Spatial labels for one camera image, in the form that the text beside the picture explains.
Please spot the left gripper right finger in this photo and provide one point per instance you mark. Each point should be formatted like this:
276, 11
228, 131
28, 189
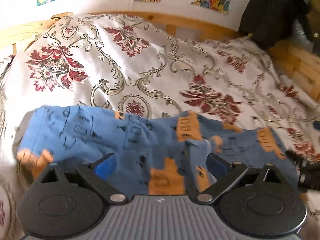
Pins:
257, 202

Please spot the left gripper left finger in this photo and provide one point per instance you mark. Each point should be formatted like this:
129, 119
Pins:
64, 201

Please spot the blue patterned child pants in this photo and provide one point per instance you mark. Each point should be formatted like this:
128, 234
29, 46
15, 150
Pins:
147, 156

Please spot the floral white bedspread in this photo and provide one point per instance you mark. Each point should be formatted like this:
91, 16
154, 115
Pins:
124, 63

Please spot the dark jacket on bedpost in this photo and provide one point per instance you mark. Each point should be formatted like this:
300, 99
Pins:
270, 21

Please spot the wooden bed frame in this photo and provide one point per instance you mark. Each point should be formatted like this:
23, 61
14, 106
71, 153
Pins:
299, 65

